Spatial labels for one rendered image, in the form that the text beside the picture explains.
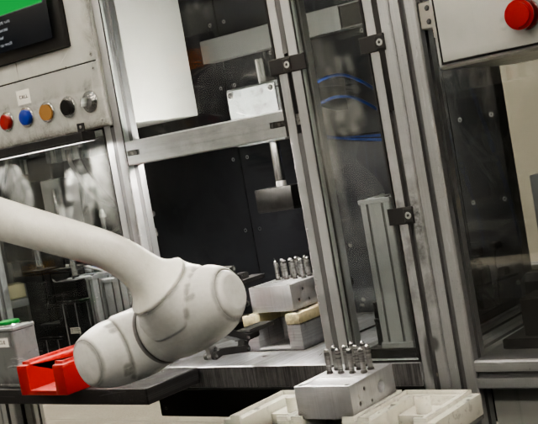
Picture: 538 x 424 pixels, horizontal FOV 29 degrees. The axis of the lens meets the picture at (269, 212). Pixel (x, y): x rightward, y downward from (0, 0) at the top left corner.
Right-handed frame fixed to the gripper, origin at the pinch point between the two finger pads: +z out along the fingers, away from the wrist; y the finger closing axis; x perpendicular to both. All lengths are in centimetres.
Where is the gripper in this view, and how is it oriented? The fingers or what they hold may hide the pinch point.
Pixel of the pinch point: (254, 302)
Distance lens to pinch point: 189.2
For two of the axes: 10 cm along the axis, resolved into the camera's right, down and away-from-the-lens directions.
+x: -7.9, 1.1, 6.0
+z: 5.9, -1.5, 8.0
